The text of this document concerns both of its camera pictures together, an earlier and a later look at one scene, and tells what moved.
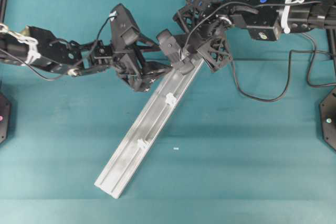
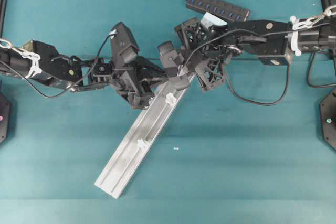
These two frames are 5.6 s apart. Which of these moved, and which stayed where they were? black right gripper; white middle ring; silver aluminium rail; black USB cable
Moved: black USB cable; black right gripper
Stayed: silver aluminium rail; white middle ring
